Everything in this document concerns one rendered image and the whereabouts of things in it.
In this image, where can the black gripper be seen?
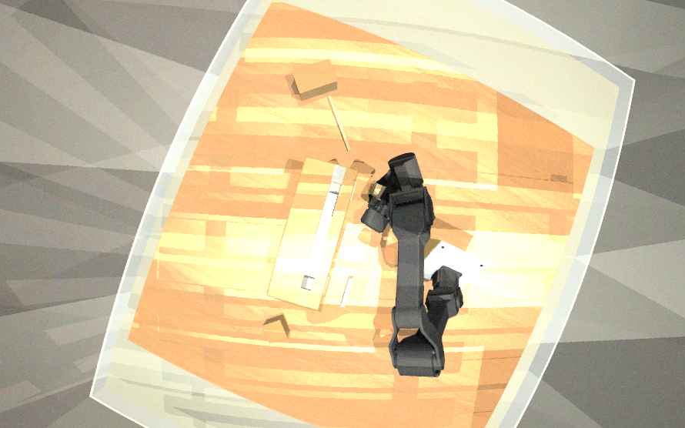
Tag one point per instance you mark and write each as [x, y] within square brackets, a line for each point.
[375, 217]

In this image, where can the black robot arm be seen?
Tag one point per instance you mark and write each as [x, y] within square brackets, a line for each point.
[421, 354]

